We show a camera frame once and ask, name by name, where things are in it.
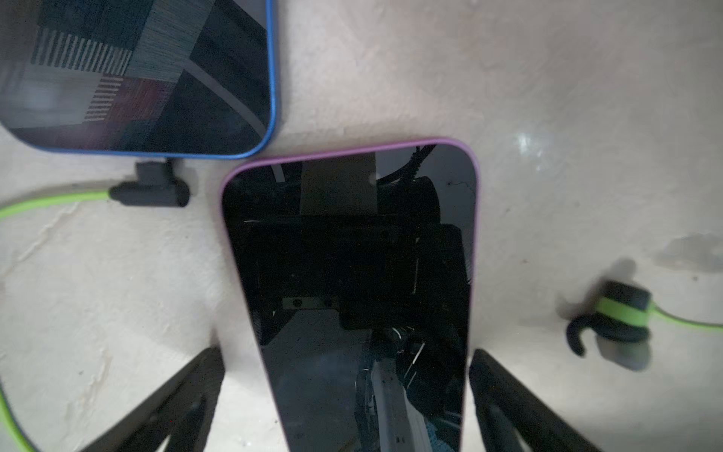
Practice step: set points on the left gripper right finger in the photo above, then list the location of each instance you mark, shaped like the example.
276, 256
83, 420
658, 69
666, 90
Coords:
509, 415

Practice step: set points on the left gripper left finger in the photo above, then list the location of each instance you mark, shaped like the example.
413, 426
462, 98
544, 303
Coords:
178, 415

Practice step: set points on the purple smartphone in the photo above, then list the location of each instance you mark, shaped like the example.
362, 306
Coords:
357, 267

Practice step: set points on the blue smartphone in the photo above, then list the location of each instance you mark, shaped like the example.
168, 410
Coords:
156, 78

